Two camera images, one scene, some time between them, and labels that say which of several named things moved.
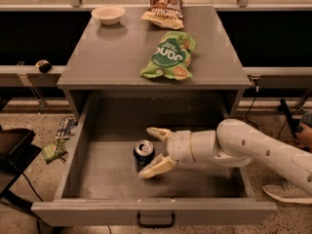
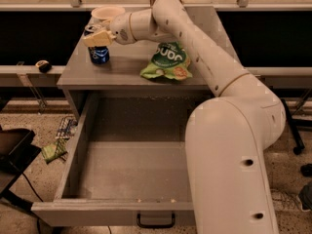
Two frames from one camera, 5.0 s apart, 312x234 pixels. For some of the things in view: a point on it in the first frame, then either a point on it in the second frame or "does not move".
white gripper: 179,145 -> 120,28
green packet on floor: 55,150 does not move
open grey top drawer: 97,184 does not move
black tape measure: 44,65 does not move
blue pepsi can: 143,152 -> 98,55
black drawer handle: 139,223 does not move
